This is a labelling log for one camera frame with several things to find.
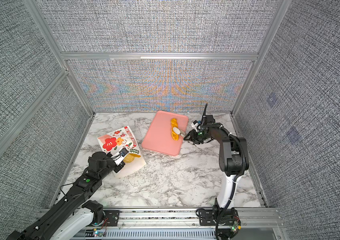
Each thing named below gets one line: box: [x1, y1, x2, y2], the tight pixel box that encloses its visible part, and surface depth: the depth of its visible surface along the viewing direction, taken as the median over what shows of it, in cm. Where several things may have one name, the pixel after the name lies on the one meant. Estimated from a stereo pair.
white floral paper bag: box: [97, 125, 147, 178], surface depth 91 cm
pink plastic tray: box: [141, 110, 189, 156], surface depth 108 cm
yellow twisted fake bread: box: [170, 118, 180, 141], surface depth 105 cm
